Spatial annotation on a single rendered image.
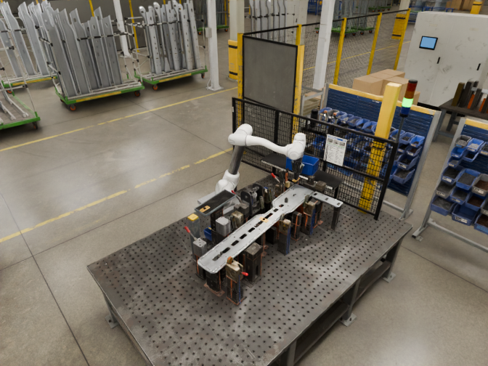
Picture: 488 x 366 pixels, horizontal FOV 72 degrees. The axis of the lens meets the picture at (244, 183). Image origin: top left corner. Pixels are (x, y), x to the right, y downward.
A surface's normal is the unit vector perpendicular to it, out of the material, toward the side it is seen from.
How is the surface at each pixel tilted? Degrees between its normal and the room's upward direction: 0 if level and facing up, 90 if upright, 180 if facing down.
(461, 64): 90
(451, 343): 0
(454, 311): 0
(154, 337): 0
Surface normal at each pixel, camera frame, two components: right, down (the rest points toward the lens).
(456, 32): -0.74, 0.37
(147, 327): 0.00, -0.84
